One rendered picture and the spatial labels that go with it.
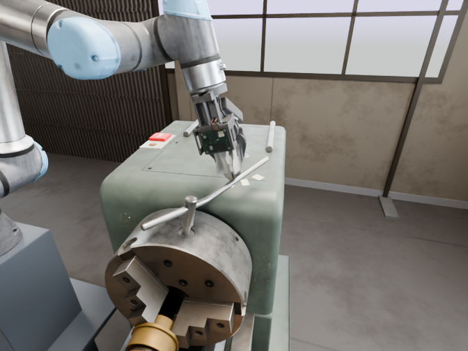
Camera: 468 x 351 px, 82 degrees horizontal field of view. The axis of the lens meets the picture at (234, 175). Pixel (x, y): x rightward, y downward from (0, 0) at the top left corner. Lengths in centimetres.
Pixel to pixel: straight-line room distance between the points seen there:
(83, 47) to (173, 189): 39
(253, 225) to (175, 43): 42
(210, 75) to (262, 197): 30
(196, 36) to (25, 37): 24
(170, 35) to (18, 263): 68
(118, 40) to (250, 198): 41
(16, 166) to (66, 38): 52
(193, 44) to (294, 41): 240
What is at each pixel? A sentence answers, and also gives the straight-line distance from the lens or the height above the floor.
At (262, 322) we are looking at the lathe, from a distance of 90.
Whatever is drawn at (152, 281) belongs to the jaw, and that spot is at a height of 115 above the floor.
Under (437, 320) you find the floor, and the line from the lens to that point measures 230.
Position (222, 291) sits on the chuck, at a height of 114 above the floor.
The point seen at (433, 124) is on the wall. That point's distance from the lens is 317.
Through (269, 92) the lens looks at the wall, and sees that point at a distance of 296.
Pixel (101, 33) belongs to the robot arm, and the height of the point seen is 159.
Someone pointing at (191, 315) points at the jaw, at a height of 110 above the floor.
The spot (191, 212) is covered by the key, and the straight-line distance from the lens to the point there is 51.
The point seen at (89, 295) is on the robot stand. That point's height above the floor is 75.
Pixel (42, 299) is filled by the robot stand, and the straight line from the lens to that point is 100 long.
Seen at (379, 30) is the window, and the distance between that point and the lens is 289.
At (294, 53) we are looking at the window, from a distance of 287.
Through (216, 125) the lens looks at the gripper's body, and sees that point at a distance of 49.
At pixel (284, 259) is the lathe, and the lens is 150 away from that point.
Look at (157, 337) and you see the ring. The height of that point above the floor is 112.
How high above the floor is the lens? 159
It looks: 28 degrees down
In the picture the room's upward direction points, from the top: straight up
